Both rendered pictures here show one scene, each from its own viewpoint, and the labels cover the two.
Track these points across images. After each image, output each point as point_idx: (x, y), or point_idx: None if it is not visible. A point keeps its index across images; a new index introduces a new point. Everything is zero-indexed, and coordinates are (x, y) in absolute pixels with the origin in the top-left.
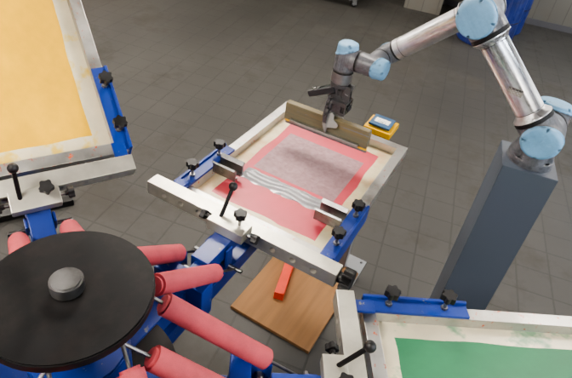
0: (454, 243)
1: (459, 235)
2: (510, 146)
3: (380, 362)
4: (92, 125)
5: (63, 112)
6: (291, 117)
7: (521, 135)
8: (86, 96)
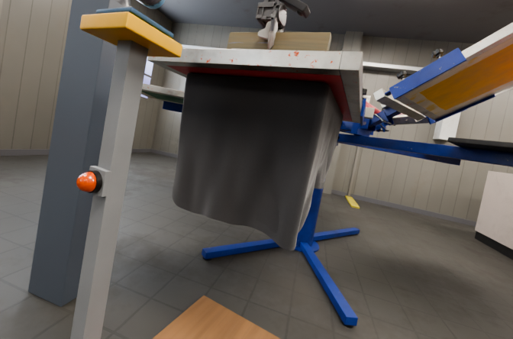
0: (89, 136)
1: (95, 121)
2: (126, 3)
3: None
4: (425, 88)
5: (444, 85)
6: None
7: None
8: (450, 74)
